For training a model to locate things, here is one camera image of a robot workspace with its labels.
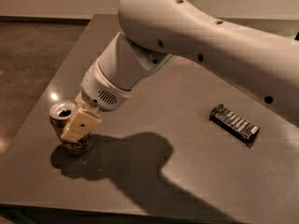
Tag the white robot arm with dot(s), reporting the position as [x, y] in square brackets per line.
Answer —
[262, 65]

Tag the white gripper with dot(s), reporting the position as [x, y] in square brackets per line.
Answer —
[101, 89]

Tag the black snack bar wrapper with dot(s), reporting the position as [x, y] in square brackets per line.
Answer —
[234, 124]

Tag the orange soda can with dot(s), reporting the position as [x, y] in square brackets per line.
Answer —
[60, 113]

